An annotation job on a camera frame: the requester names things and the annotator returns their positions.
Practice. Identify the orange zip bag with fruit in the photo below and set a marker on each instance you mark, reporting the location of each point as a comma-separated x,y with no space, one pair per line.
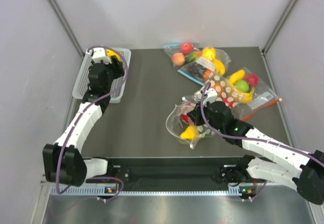
259,96

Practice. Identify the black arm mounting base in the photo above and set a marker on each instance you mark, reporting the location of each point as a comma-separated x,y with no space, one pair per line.
177,174

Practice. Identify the red fake apple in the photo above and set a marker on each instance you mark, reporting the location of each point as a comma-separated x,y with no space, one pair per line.
186,48

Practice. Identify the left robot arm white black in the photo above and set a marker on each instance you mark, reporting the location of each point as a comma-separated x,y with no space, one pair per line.
63,163

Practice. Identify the red fake strawberry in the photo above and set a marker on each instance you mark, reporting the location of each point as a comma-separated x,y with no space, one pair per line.
186,119

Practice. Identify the polka dot zip bag front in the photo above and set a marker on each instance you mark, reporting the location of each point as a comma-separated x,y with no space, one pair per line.
175,126

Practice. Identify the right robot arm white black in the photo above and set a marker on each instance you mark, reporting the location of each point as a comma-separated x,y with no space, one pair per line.
277,162

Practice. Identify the fake peach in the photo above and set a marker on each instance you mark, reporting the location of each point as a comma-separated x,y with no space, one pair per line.
178,59

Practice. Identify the polka dot zip bag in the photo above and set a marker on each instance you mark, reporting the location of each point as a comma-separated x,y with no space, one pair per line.
175,126
227,92

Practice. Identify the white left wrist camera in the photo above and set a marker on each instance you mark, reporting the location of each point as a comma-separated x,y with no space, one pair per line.
99,55

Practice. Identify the white perforated plastic basket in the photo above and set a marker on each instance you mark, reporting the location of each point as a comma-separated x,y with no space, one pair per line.
96,79

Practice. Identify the clear bag with lemon banana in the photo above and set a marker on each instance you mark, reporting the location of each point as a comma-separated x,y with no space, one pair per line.
218,57

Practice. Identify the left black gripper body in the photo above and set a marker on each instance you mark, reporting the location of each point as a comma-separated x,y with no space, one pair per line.
114,70

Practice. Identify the green fake apple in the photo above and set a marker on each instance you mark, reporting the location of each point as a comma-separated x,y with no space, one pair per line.
242,86

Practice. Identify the clear bag with apple peach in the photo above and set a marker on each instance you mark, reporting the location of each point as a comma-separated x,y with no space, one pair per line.
172,48

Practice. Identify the yellow fake mango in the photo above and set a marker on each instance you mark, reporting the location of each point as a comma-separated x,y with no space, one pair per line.
190,133
111,54

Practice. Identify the grey slotted cable duct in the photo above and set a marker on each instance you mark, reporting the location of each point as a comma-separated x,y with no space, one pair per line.
113,189

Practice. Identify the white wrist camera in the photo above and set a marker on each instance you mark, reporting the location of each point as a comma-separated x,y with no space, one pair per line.
209,96
99,55

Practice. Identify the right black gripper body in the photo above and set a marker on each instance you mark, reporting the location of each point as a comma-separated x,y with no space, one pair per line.
208,115

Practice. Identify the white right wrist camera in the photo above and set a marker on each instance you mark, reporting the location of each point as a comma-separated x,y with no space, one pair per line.
209,96

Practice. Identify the blue zip bag with grapes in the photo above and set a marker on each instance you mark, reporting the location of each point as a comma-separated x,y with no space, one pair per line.
198,70

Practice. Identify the polka dot zip bag right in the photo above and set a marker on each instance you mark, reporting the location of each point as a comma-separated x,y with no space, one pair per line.
227,92

